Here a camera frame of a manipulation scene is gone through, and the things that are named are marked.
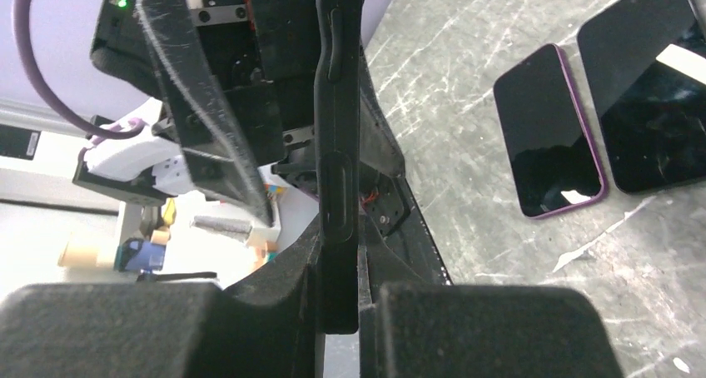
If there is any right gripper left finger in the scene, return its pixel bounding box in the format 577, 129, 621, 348
1, 221, 323, 377

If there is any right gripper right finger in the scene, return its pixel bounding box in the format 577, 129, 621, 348
358, 246, 623, 377

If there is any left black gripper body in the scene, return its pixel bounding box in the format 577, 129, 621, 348
194, 0, 321, 166

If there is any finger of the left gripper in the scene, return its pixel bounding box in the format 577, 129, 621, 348
359, 47, 405, 178
136, 0, 274, 226

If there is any purple smartphone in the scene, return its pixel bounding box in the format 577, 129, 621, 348
492, 43, 607, 219

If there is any black smartphone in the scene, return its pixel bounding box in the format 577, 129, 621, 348
577, 0, 705, 194

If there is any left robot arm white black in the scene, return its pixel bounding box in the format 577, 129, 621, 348
73, 0, 405, 225

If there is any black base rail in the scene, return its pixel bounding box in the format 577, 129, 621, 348
360, 164, 453, 286

